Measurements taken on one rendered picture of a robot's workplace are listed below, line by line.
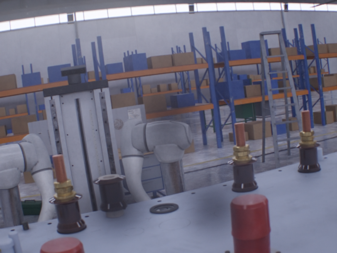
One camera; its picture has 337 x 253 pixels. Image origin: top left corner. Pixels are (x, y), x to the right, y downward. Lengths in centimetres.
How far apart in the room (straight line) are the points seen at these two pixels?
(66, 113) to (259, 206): 152
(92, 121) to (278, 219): 133
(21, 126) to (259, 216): 826
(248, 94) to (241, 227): 975
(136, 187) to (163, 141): 24
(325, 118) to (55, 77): 770
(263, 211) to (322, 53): 1125
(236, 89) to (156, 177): 520
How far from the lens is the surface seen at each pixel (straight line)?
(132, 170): 174
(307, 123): 134
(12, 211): 180
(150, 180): 544
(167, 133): 169
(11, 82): 870
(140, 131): 173
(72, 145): 207
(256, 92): 1054
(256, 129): 1032
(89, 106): 205
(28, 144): 175
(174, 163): 176
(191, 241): 88
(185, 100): 955
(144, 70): 897
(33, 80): 869
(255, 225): 68
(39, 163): 174
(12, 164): 171
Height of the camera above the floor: 171
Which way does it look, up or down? 7 degrees down
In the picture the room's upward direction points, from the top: 8 degrees counter-clockwise
